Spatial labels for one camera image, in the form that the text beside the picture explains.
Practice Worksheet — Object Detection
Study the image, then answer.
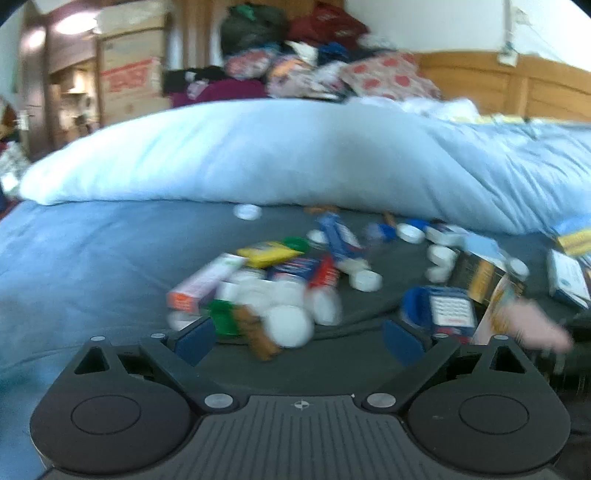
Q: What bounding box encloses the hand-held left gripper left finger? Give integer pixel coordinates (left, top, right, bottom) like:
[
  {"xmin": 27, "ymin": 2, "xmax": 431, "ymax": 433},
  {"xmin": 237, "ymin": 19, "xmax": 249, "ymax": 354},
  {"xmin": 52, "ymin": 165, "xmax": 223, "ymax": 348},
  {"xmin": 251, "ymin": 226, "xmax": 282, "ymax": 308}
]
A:
[{"xmin": 62, "ymin": 316, "xmax": 240, "ymax": 414}]

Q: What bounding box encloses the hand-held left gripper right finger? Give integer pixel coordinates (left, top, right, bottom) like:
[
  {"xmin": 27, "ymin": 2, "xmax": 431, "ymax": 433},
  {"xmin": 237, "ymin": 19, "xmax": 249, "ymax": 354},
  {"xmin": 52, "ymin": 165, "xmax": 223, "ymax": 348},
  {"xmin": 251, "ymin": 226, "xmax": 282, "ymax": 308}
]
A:
[{"xmin": 361, "ymin": 318, "xmax": 539, "ymax": 414}]

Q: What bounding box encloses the large green lid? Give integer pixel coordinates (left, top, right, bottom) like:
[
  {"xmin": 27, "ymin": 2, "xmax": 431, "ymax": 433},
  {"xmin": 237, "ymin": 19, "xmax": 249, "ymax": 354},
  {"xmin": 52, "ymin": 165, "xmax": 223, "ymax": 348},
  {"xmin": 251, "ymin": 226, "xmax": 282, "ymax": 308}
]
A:
[{"xmin": 205, "ymin": 299, "xmax": 243, "ymax": 335}]

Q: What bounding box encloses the blue box with white label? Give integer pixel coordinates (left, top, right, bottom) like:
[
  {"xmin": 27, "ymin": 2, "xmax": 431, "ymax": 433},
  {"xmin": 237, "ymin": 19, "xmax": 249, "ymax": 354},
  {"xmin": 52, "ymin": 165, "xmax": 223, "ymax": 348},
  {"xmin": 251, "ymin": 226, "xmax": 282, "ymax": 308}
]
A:
[{"xmin": 399, "ymin": 285, "xmax": 478, "ymax": 344}]

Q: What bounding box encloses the person's right hand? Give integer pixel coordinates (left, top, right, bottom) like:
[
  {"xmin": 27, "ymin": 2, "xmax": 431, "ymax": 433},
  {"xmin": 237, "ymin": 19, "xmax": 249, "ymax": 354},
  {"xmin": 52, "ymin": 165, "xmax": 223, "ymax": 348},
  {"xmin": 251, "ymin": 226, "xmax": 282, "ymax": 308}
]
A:
[{"xmin": 502, "ymin": 298, "xmax": 574, "ymax": 352}]

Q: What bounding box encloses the white orange toothpaste box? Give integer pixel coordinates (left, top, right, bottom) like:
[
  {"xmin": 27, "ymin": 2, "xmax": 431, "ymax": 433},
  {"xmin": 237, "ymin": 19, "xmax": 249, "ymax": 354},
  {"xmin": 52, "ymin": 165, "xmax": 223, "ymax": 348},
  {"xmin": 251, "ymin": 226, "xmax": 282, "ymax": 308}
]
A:
[{"xmin": 166, "ymin": 253, "xmax": 247, "ymax": 315}]

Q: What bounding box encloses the clear plastic tub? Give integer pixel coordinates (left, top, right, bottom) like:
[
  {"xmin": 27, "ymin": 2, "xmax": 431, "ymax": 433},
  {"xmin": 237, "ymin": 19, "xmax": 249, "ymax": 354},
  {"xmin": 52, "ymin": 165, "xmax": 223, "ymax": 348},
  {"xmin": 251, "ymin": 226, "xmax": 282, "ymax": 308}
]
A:
[{"xmin": 217, "ymin": 277, "xmax": 278, "ymax": 315}]

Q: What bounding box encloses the large white lid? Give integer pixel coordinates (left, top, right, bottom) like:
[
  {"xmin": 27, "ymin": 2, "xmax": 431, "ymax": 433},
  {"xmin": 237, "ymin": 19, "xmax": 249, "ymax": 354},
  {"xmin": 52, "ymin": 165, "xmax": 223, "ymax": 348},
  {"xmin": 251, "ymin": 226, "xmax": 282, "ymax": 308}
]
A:
[{"xmin": 265, "ymin": 304, "xmax": 315, "ymax": 349}]

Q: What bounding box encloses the orange packet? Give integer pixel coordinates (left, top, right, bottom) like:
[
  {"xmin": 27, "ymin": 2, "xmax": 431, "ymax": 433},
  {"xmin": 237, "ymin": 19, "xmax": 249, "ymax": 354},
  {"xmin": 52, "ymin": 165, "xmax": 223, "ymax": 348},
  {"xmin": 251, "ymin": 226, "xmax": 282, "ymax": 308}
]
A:
[{"xmin": 473, "ymin": 276, "xmax": 525, "ymax": 346}]

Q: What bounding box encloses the black yellow packet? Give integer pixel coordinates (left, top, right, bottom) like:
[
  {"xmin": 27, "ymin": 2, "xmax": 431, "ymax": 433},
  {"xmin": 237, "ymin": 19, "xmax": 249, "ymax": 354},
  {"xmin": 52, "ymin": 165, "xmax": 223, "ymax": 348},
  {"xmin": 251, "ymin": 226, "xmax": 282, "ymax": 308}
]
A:
[{"xmin": 450, "ymin": 253, "xmax": 525, "ymax": 305}]

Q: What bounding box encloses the blue cap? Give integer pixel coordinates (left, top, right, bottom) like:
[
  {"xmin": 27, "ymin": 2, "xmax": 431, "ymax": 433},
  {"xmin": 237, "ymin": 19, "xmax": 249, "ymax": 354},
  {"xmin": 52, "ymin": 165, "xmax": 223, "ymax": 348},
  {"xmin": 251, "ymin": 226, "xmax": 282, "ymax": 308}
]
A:
[{"xmin": 367, "ymin": 223, "xmax": 398, "ymax": 243}]

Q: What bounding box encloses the white round container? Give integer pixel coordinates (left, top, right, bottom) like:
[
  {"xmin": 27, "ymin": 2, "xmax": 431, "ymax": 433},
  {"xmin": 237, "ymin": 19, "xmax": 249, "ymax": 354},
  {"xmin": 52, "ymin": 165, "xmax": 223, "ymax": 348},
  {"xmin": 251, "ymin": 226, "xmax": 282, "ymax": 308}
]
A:
[{"xmin": 425, "ymin": 224, "xmax": 468, "ymax": 247}]

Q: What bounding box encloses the blue white medicine box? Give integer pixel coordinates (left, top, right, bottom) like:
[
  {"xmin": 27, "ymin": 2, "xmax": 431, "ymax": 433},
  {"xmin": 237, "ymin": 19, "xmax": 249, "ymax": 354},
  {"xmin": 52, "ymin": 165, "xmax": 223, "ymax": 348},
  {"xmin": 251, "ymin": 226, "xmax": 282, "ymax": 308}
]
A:
[{"xmin": 318, "ymin": 213, "xmax": 368, "ymax": 264}]

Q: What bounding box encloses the grey blue blanket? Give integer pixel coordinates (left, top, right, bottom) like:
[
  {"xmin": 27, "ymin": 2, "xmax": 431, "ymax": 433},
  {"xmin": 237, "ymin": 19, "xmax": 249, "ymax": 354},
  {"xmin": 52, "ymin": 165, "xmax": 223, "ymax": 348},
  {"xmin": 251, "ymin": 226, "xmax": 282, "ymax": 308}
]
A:
[{"xmin": 0, "ymin": 198, "xmax": 591, "ymax": 480}]

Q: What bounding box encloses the light blue packet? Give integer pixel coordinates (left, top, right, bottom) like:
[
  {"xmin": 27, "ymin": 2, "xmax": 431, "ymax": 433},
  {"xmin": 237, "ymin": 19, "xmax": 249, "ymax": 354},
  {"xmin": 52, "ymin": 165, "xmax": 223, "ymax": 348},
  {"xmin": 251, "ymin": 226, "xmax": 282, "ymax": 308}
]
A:
[{"xmin": 464, "ymin": 233, "xmax": 509, "ymax": 264}]

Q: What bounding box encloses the white green medicine box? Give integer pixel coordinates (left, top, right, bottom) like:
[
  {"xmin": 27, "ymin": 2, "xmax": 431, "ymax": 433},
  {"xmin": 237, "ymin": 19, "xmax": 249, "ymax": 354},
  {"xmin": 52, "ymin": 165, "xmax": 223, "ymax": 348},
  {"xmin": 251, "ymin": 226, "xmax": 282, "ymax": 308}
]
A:
[{"xmin": 547, "ymin": 249, "xmax": 591, "ymax": 310}]

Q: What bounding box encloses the yellow blue packet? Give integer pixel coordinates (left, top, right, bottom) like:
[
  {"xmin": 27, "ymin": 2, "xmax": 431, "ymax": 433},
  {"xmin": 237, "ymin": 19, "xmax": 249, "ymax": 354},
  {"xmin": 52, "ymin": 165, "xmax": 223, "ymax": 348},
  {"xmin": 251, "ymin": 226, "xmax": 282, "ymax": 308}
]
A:
[{"xmin": 551, "ymin": 216, "xmax": 591, "ymax": 258}]

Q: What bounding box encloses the light blue duvet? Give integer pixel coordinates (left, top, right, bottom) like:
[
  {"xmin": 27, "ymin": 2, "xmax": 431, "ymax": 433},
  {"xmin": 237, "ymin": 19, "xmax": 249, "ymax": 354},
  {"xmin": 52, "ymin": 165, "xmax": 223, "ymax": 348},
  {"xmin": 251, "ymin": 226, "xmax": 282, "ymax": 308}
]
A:
[{"xmin": 18, "ymin": 97, "xmax": 591, "ymax": 236}]

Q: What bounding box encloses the white bed sheet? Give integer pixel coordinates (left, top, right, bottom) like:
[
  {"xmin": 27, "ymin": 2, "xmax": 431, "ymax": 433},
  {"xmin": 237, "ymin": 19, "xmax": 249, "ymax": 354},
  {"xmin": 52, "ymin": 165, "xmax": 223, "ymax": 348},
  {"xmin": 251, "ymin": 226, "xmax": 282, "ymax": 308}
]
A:
[{"xmin": 402, "ymin": 97, "xmax": 481, "ymax": 121}]

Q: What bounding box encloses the plain cardboard box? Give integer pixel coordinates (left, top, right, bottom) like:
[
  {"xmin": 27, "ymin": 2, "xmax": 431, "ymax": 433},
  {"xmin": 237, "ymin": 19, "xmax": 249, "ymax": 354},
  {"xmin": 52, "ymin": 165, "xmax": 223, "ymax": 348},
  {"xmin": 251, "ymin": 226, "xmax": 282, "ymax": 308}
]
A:
[
  {"xmin": 100, "ymin": 92, "xmax": 172, "ymax": 126},
  {"xmin": 98, "ymin": 28, "xmax": 168, "ymax": 70}
]

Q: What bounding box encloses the maroon cloth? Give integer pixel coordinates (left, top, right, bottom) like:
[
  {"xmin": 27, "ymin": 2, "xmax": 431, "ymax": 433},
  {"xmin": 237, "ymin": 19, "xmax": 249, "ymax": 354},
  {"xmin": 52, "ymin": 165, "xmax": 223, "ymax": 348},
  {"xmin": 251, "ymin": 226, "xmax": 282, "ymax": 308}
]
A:
[{"xmin": 168, "ymin": 78, "xmax": 269, "ymax": 109}]

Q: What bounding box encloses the white printed bag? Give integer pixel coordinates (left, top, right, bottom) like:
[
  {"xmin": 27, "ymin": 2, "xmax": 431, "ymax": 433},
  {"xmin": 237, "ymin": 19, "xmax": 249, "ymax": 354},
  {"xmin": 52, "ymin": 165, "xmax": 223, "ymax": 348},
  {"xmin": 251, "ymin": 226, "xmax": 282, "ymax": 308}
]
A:
[{"xmin": 0, "ymin": 141, "xmax": 29, "ymax": 197}]

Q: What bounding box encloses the black garment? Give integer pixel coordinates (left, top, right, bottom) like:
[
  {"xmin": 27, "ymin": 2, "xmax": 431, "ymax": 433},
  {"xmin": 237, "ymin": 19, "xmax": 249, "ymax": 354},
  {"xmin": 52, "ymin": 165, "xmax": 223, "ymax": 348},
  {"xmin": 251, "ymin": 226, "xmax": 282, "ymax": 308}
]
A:
[{"xmin": 164, "ymin": 67, "xmax": 227, "ymax": 96}]

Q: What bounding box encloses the red floral pillow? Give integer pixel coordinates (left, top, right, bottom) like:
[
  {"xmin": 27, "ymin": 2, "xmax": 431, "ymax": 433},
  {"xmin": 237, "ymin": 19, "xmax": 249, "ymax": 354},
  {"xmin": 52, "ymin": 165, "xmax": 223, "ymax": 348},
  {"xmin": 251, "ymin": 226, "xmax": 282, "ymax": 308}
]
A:
[{"xmin": 341, "ymin": 52, "xmax": 443, "ymax": 101}]

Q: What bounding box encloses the pink patterned cloth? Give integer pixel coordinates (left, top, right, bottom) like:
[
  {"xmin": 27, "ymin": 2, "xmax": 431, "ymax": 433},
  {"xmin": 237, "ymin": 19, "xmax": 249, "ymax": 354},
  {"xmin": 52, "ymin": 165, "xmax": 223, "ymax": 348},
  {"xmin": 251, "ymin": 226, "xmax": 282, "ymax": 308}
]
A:
[{"xmin": 267, "ymin": 54, "xmax": 320, "ymax": 99}]

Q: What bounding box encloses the clear bag of colourful cloth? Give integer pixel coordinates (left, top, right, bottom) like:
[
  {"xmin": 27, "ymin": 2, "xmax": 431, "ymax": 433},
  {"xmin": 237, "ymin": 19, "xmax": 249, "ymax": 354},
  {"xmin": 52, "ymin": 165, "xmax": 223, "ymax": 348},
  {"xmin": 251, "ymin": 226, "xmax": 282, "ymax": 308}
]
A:
[{"xmin": 225, "ymin": 46, "xmax": 279, "ymax": 80}]

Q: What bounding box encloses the wooden headboard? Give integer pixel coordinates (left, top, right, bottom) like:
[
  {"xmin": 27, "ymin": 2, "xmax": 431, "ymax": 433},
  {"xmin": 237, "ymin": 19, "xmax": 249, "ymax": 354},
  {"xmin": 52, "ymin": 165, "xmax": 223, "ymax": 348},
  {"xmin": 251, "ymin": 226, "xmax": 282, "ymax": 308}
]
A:
[{"xmin": 416, "ymin": 51, "xmax": 591, "ymax": 123}]

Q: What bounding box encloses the dark blue garment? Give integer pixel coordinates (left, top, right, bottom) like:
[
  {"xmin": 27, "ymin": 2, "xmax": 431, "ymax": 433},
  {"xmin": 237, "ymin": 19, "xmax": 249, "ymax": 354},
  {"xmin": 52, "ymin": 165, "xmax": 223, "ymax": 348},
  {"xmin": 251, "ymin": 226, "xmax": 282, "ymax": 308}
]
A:
[{"xmin": 318, "ymin": 43, "xmax": 352, "ymax": 66}]

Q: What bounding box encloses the dark wooden door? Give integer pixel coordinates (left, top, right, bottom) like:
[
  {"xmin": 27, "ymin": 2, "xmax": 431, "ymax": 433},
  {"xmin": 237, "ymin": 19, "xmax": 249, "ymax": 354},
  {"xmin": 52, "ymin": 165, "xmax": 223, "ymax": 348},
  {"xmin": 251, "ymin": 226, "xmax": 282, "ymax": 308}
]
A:
[{"xmin": 21, "ymin": 9, "xmax": 52, "ymax": 160}]

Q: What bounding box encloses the black plastic bag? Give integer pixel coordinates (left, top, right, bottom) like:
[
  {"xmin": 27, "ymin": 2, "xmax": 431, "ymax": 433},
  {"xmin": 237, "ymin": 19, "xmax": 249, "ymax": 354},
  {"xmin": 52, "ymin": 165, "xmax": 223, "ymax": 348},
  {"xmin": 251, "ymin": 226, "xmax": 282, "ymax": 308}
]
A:
[{"xmin": 221, "ymin": 4, "xmax": 290, "ymax": 55}]

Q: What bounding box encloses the dark red garment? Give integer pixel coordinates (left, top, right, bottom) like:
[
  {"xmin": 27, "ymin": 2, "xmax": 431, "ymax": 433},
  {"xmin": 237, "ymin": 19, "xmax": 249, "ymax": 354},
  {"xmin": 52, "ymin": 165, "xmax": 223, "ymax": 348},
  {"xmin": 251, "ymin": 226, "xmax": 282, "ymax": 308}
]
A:
[{"xmin": 290, "ymin": 4, "xmax": 371, "ymax": 48}]

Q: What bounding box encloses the white cardboard box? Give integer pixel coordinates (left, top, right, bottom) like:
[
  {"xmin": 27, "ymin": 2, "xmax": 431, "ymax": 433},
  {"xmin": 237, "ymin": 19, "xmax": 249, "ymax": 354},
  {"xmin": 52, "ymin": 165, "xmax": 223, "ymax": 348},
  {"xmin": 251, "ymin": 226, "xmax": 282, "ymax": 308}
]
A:
[{"xmin": 95, "ymin": 0, "xmax": 171, "ymax": 32}]

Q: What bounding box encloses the white wall cord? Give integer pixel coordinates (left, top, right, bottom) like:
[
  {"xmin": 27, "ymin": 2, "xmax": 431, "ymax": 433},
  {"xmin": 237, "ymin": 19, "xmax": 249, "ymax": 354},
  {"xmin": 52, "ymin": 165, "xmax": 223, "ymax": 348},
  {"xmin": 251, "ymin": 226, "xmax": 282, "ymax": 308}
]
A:
[{"xmin": 498, "ymin": 0, "xmax": 519, "ymax": 66}]

